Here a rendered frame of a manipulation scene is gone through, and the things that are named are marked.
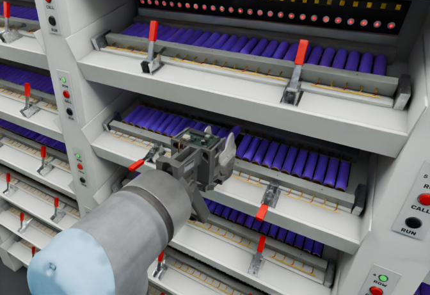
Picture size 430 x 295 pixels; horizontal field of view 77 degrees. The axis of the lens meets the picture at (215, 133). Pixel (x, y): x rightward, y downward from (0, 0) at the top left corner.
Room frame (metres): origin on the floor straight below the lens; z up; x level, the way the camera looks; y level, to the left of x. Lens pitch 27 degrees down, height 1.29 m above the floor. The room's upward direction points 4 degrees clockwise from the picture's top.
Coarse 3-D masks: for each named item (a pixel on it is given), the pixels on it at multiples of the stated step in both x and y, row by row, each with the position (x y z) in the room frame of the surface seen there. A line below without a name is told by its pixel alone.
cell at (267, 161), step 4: (272, 144) 0.51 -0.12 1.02; (276, 144) 0.51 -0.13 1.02; (268, 148) 0.50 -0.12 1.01; (272, 148) 0.50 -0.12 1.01; (276, 148) 0.50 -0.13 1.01; (268, 152) 0.49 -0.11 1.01; (272, 152) 0.49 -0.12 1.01; (268, 156) 0.48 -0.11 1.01; (272, 156) 0.48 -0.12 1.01; (264, 160) 0.47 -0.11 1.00; (268, 160) 0.47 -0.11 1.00; (272, 160) 0.47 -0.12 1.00; (268, 164) 0.46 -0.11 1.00
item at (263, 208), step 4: (272, 192) 0.39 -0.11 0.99; (268, 196) 0.39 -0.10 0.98; (272, 196) 0.39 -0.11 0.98; (264, 200) 0.37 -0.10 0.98; (268, 200) 0.38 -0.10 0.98; (264, 204) 0.36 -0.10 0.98; (268, 204) 0.37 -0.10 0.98; (260, 208) 0.35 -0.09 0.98; (264, 208) 0.35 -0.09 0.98; (260, 212) 0.34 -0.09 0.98; (264, 212) 0.34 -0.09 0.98; (256, 216) 0.33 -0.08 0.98; (260, 216) 0.33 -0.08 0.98; (260, 220) 0.33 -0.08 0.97
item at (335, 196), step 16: (112, 128) 0.60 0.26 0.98; (128, 128) 0.58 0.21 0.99; (240, 160) 0.47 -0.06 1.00; (256, 176) 0.44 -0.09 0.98; (272, 176) 0.43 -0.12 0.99; (288, 176) 0.43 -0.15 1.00; (304, 192) 0.40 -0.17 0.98; (320, 192) 0.39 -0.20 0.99; (336, 192) 0.39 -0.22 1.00; (336, 208) 0.37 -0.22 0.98
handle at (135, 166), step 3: (150, 150) 0.50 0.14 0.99; (153, 150) 0.50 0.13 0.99; (150, 153) 0.50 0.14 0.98; (153, 153) 0.50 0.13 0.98; (147, 156) 0.49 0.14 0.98; (150, 156) 0.49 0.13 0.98; (141, 159) 0.47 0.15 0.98; (144, 159) 0.47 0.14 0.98; (147, 159) 0.48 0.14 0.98; (135, 162) 0.46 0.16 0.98; (138, 162) 0.46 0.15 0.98; (141, 162) 0.46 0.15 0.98; (144, 162) 0.47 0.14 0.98; (132, 165) 0.45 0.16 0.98; (135, 165) 0.45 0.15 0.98; (138, 165) 0.45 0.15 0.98; (141, 165) 0.46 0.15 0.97; (129, 168) 0.44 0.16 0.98; (132, 168) 0.44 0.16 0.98; (135, 168) 0.44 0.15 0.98
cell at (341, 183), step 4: (340, 164) 0.46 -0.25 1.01; (344, 164) 0.45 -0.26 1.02; (348, 164) 0.45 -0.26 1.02; (340, 168) 0.44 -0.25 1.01; (344, 168) 0.44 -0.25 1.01; (348, 168) 0.44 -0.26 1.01; (340, 172) 0.43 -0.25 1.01; (344, 172) 0.43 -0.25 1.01; (348, 172) 0.44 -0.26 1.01; (340, 176) 0.43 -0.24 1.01; (344, 176) 0.42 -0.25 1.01; (340, 180) 0.42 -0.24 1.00; (344, 180) 0.42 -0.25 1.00; (336, 184) 0.41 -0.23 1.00; (340, 184) 0.41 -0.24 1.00; (344, 184) 0.41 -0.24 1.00; (344, 188) 0.40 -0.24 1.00
